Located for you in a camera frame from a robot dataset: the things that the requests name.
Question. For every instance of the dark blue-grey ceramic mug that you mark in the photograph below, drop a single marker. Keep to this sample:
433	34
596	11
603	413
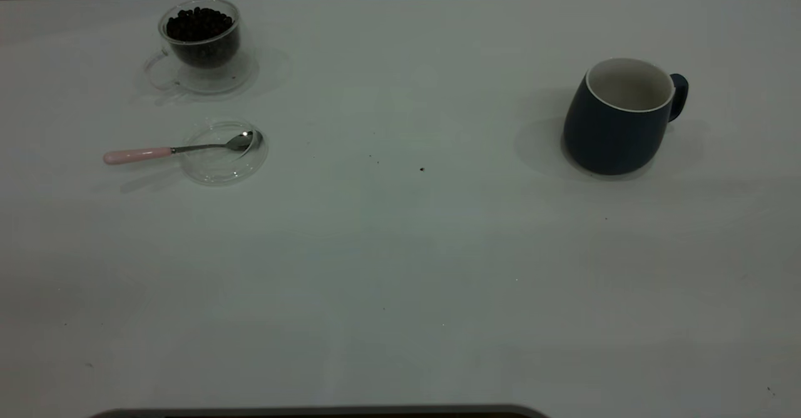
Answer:
610	136

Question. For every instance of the clear double-wall glass cup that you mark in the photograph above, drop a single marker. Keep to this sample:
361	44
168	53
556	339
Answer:
172	52

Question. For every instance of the clear glass saucer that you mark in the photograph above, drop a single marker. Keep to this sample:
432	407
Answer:
241	77

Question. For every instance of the clear round glass lid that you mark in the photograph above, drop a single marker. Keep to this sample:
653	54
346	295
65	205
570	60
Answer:
219	171

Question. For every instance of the coffee beans in glass cup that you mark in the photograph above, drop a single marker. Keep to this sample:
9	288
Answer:
200	27

